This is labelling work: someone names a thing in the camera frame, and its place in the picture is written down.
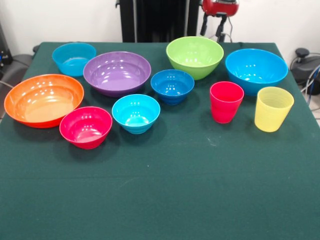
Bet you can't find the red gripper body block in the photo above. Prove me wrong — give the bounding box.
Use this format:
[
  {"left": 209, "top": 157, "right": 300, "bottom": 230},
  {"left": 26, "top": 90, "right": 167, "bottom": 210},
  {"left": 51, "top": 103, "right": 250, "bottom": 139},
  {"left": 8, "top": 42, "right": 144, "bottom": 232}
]
[{"left": 201, "top": 0, "right": 240, "bottom": 18}]

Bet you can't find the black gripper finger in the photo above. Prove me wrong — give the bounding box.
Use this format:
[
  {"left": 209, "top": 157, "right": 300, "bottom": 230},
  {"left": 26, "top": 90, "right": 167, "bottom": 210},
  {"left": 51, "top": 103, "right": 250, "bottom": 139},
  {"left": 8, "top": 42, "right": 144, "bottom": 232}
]
[
  {"left": 199, "top": 13, "right": 209, "bottom": 37},
  {"left": 215, "top": 15, "right": 227, "bottom": 39}
]

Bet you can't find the green bowl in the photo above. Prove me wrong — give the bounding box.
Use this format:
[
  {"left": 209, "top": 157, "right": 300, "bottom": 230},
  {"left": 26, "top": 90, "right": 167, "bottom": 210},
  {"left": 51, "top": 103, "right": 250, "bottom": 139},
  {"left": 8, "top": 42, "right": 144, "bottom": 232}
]
[{"left": 165, "top": 36, "right": 225, "bottom": 81}]

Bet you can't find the large blue bowl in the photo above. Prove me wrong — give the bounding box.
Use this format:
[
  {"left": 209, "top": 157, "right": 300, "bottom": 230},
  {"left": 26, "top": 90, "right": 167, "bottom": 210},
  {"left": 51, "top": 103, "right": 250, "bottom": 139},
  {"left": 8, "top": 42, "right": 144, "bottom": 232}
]
[{"left": 224, "top": 48, "right": 289, "bottom": 97}]

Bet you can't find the small dark blue bowl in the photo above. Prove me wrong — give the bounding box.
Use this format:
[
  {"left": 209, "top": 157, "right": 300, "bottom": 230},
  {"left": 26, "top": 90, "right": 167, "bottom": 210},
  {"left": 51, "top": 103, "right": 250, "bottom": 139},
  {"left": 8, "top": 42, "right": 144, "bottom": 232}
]
[{"left": 150, "top": 69, "right": 196, "bottom": 106}]

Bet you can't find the pink cup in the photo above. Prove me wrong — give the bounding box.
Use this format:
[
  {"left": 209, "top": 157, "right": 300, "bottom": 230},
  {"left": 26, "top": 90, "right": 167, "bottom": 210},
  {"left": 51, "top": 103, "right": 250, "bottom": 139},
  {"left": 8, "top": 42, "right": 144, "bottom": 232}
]
[{"left": 209, "top": 81, "right": 245, "bottom": 125}]

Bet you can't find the grey round floor base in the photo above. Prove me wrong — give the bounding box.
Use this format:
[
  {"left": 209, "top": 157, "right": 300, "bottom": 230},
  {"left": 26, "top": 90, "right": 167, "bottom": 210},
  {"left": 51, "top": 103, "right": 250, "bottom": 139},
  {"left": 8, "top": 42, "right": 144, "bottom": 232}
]
[
  {"left": 0, "top": 53, "right": 33, "bottom": 86},
  {"left": 289, "top": 48, "right": 320, "bottom": 87}
]

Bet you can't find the purple bowl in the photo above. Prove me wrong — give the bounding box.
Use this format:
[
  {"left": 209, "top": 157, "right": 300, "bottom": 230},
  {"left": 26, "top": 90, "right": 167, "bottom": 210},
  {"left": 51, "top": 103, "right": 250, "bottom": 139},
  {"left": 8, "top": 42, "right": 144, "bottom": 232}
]
[{"left": 82, "top": 51, "right": 152, "bottom": 98}]

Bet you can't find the yellow cup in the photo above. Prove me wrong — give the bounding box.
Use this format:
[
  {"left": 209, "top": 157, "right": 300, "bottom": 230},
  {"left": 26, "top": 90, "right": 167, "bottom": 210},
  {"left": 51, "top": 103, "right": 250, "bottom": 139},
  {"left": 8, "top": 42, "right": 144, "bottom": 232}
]
[{"left": 254, "top": 86, "right": 295, "bottom": 133}]

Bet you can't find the small cyan bowl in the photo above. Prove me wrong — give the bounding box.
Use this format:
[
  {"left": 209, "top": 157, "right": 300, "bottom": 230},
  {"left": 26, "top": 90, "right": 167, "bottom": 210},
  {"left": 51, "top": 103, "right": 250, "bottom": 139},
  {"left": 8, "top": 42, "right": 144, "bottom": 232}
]
[{"left": 111, "top": 93, "right": 161, "bottom": 135}]

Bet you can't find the translucent blue bowl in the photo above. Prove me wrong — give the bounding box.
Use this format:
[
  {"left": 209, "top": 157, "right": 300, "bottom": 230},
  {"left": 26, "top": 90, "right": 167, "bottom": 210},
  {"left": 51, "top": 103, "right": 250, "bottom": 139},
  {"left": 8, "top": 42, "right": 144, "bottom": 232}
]
[{"left": 51, "top": 42, "right": 97, "bottom": 77}]

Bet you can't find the pink bowl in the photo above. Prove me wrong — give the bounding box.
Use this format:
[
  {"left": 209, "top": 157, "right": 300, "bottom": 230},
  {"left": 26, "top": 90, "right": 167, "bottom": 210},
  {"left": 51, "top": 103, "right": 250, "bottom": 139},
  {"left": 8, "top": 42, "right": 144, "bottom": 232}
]
[{"left": 58, "top": 106, "right": 113, "bottom": 151}]

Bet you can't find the dark green table cloth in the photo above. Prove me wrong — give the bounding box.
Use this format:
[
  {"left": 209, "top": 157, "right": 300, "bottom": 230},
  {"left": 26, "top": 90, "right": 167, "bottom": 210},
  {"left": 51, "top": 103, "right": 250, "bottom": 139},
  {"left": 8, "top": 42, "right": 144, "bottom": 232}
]
[{"left": 0, "top": 41, "right": 320, "bottom": 240}]

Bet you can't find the orange bowl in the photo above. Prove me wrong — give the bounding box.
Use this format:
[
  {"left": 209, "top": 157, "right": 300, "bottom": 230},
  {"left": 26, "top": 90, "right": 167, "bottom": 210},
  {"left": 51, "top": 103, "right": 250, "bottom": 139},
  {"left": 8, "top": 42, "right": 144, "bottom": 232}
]
[{"left": 3, "top": 73, "right": 85, "bottom": 129}]

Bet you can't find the dark equipment unit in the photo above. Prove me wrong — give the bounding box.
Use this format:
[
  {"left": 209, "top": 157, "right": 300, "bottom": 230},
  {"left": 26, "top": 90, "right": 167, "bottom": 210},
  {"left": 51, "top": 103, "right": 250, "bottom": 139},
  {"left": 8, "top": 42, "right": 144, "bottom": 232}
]
[{"left": 0, "top": 23, "right": 13, "bottom": 73}]

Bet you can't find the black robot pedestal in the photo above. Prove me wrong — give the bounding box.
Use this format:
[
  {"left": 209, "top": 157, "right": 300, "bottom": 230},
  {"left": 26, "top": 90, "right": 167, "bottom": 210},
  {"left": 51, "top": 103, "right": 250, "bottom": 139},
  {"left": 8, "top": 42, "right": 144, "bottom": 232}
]
[{"left": 115, "top": 0, "right": 204, "bottom": 44}]

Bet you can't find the tangle of floor cables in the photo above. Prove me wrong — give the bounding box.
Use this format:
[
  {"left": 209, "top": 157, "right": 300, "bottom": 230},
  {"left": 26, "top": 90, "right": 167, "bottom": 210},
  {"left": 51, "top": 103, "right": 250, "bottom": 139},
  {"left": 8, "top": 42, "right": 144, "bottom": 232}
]
[{"left": 299, "top": 63, "right": 320, "bottom": 112}]

